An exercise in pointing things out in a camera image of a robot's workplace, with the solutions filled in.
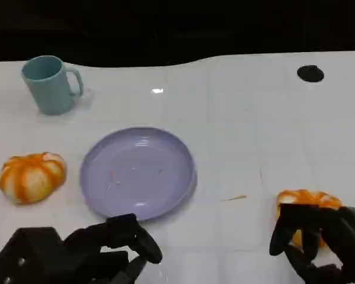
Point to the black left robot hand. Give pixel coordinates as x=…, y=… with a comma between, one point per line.
x=127, y=233

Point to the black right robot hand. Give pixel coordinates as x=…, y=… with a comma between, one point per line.
x=337, y=225

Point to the orange and white bread roll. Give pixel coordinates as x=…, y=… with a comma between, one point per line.
x=310, y=197
x=32, y=177

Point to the lilac plate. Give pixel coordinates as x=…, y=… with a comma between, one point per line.
x=137, y=174

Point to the thin tan straw scrap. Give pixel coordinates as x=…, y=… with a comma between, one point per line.
x=233, y=198

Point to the pale green mug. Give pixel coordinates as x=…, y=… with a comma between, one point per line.
x=48, y=85

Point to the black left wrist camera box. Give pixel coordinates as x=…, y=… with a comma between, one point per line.
x=23, y=257

